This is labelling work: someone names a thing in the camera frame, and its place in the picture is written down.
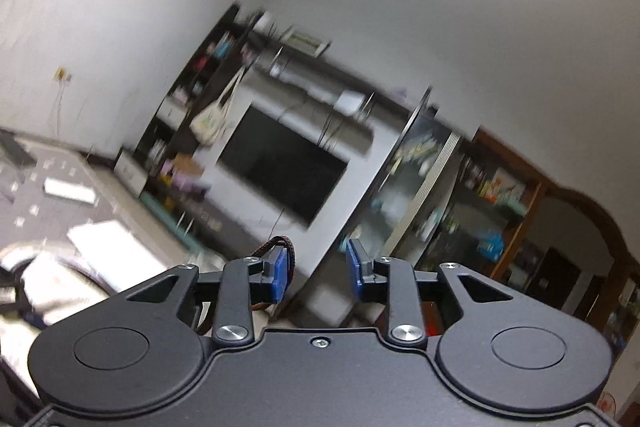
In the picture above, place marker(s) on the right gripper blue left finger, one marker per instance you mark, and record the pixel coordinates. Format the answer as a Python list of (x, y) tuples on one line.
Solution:
[(233, 317)]

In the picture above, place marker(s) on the black wall television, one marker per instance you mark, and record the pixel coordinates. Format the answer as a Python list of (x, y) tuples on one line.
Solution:
[(282, 165)]

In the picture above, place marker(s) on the grey star pattern table mat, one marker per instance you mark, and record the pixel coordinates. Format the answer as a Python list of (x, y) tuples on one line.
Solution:
[(34, 223)]

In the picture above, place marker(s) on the brown shoelace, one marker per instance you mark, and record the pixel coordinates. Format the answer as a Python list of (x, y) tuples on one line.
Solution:
[(271, 270)]

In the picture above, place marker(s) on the cardboard box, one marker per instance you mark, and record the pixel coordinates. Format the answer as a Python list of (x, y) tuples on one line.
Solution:
[(185, 164)]

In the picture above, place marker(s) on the white notebook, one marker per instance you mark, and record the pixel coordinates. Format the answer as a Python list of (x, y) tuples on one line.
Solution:
[(118, 257)]

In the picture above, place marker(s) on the white wall socket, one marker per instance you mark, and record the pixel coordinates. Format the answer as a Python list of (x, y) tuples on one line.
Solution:
[(62, 75)]

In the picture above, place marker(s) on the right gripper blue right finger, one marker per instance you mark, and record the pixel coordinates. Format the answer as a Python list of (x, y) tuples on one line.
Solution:
[(391, 282)]

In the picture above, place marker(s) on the wooden display cabinet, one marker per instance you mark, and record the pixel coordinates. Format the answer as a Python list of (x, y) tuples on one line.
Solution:
[(441, 196)]

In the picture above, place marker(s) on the white remote control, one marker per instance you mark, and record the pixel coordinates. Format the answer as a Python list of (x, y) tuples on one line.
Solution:
[(70, 191)]

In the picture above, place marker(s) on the black tv console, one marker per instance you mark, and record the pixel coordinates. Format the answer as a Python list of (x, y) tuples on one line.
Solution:
[(201, 227)]

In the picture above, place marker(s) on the white canvas tote bag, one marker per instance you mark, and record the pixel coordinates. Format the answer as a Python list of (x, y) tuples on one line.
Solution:
[(211, 122)]

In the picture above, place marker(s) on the dark wall shelf unit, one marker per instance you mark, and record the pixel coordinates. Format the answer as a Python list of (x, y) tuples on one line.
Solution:
[(235, 45)]

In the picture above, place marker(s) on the white towel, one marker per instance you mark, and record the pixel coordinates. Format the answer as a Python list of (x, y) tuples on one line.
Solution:
[(44, 289)]

